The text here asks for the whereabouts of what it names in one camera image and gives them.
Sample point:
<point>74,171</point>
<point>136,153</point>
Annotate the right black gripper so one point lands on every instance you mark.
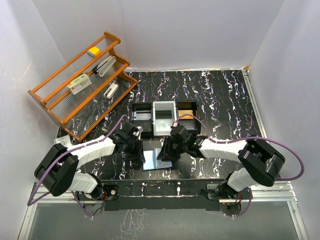
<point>169,155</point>

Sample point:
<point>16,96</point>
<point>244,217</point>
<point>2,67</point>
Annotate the orange wooden shelf rack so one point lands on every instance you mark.
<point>87,88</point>

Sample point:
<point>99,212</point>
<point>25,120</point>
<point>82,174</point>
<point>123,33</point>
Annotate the white black stapler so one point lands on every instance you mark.
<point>103,67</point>

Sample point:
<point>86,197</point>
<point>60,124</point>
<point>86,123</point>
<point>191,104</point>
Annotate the small white stapler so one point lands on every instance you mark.
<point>108,94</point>

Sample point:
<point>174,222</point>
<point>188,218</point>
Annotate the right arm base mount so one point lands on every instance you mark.
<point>233,204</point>

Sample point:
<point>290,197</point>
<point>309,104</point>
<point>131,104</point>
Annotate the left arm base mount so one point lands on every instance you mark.
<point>105,195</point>

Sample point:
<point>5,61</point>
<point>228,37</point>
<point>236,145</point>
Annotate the orange card in right tray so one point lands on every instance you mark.
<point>185,114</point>

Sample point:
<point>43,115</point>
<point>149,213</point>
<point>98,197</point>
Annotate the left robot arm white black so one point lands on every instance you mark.
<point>58,170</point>

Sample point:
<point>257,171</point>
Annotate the right black tray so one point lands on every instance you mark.
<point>192,125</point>

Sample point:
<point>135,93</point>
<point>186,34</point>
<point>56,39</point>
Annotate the white green card box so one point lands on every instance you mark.
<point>79,83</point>

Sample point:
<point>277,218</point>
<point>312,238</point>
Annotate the black leather card holder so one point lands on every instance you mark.
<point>151,161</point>

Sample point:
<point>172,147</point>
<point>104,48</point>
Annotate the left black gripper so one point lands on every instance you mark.
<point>138,156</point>

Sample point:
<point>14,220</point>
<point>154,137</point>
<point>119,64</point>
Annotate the aluminium frame rail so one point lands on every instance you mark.
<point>167,210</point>

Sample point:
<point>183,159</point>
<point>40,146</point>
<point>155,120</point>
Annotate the yellow white small box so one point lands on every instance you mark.
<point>93,51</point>

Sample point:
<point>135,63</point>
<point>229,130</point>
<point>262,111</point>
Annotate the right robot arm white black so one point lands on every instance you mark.
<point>261,162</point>

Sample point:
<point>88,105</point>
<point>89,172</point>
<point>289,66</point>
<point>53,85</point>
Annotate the white middle tray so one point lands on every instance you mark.
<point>164,114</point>

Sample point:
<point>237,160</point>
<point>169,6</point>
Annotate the white printed paper sheet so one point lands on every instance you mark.
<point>64,140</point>

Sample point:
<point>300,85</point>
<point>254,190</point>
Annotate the left black tray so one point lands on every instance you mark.
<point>148,130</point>

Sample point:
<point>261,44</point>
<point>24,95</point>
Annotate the black tray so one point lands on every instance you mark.
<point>148,130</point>
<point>192,125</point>

